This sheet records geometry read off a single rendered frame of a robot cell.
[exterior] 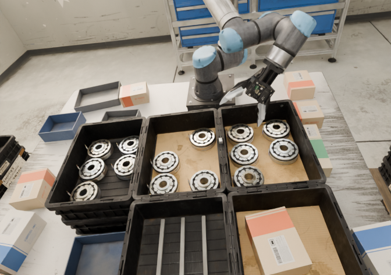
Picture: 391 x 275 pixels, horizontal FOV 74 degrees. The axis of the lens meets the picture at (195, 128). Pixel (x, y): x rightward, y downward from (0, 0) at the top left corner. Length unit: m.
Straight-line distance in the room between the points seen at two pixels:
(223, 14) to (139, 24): 3.06
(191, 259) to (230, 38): 0.66
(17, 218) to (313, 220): 1.06
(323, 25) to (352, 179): 2.05
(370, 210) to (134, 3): 3.41
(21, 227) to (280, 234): 0.92
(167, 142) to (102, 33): 3.18
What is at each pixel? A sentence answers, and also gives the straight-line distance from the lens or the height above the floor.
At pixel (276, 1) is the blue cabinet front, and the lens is 2.78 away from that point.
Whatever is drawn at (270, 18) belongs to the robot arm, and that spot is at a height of 1.28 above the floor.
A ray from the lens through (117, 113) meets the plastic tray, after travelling 1.53.
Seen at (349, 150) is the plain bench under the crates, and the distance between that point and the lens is 1.28.
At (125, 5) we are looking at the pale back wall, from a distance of 3.85.
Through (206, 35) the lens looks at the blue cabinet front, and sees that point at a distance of 2.85.
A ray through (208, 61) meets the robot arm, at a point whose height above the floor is 1.01.
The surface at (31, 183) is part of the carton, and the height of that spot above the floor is 0.78.
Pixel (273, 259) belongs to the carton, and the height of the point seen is 0.91.
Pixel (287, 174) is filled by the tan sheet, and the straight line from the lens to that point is 0.98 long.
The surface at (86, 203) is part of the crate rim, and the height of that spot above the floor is 0.93.
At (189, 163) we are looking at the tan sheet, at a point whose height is 0.83.
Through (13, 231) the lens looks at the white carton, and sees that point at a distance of 1.23.
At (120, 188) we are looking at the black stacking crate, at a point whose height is 0.83.
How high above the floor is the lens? 1.62
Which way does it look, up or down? 44 degrees down
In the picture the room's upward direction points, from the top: 12 degrees counter-clockwise
